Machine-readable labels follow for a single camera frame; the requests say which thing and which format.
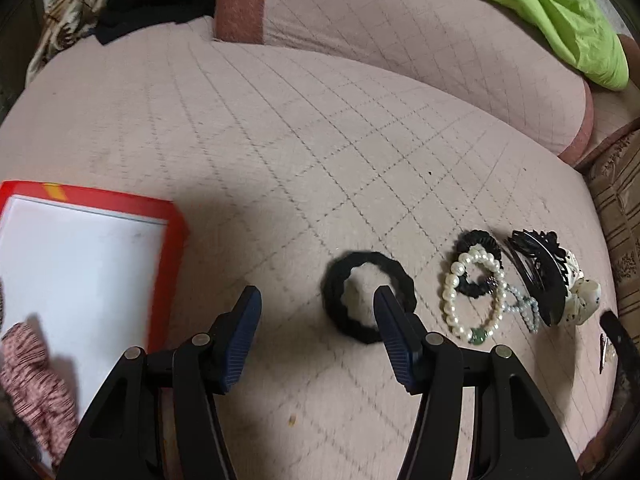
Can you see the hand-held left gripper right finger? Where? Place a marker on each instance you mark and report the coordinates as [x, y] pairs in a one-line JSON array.
[[395, 340]]

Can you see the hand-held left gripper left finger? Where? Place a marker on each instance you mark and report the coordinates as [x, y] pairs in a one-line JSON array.
[[240, 340]]

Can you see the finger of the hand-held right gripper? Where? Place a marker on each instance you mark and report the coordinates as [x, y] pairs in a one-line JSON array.
[[620, 332]]

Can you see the white black-dotted scrunchie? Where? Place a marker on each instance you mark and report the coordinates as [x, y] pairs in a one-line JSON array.
[[582, 295]]

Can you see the black hair claw clip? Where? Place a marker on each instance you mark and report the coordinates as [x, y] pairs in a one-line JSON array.
[[542, 280]]

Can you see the red cardboard box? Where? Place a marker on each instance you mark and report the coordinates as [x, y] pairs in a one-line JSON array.
[[75, 260]]

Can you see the small metal hair clip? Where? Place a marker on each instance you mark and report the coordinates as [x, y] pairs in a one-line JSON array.
[[605, 355]]

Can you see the brown striped cushion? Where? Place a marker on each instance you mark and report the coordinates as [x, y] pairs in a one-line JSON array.
[[620, 200]]

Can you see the pink plaid scrunchie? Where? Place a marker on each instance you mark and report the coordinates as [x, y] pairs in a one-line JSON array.
[[35, 385]]

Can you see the beige leaf-print cloth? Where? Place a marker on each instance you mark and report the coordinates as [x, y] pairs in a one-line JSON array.
[[70, 15]]

